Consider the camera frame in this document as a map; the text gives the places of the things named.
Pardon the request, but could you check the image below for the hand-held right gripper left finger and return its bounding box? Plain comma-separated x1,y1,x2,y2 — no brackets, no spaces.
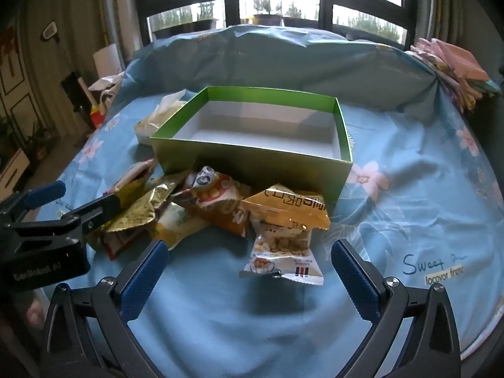
39,238,171,378

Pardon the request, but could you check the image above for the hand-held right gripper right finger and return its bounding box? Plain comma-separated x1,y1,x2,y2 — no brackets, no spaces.
331,238,461,378

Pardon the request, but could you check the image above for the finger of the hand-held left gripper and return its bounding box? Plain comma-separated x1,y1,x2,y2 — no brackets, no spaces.
8,193,123,245
0,181,67,225

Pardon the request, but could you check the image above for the gold foil snack packet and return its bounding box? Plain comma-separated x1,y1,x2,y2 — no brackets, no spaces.
103,171,190,234

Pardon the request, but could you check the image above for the red edged white snack packet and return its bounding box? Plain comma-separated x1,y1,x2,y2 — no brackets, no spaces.
114,158,156,193
89,224,154,261

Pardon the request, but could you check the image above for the yellow green snack packet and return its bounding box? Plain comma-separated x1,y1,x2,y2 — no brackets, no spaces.
155,201,209,249

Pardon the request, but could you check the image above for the small clear puffed snack packet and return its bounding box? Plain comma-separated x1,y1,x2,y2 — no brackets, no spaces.
239,220,324,286

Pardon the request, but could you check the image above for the yellow transparent snack packet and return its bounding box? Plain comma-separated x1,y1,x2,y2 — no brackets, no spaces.
241,183,331,231

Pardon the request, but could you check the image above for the orange panda snack packet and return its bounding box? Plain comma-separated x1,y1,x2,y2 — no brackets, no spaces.
171,165,253,238

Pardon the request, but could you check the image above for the green cardboard box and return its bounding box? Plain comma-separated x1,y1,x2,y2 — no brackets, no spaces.
150,86,353,205

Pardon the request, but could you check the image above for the white cabinet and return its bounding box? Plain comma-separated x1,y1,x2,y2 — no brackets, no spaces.
0,147,30,193

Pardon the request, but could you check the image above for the blue floral bedsheet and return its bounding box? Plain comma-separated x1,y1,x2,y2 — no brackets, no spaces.
33,24,504,378

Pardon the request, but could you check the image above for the white tissue pack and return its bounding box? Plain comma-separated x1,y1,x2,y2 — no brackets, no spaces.
134,90,198,146

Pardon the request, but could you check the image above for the black chair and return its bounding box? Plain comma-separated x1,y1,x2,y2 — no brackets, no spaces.
61,71,95,127

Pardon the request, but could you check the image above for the white plastic bag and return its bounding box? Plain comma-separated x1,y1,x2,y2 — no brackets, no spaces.
89,73,124,127

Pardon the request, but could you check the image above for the white cylinder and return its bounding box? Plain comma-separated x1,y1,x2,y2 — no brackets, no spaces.
93,43,121,79

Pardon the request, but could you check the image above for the potted plant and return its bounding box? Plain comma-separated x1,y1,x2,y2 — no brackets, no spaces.
250,0,284,27
281,2,319,28
193,2,219,32

